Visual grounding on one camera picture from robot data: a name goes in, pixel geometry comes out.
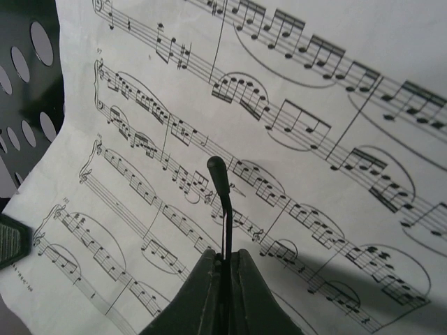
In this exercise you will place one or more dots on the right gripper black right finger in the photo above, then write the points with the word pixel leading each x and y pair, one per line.
pixel 252 308

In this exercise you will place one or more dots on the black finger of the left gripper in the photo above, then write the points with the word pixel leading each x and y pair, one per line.
pixel 16 241

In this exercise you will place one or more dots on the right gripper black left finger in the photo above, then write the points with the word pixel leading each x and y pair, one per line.
pixel 195 308

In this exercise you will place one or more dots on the black music stand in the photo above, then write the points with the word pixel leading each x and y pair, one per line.
pixel 32 85

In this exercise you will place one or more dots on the white sheet music paper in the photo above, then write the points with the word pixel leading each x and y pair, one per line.
pixel 331 119

